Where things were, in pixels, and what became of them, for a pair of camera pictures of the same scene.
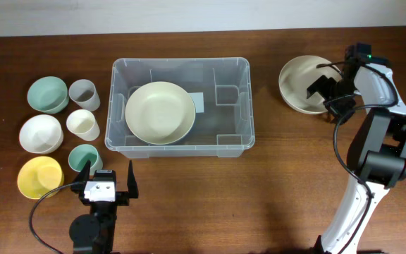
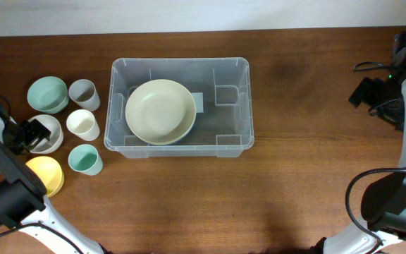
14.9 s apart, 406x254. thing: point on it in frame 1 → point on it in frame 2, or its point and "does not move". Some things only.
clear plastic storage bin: [225, 129] does not move
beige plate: [297, 75] → [161, 111]
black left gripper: [122, 197] → [33, 131]
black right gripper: [321, 86] → [365, 93]
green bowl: [48, 94] does not move
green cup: [80, 154] does not move
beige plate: [159, 113] does not move
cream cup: [82, 123] does not move
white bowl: [41, 134] does not move
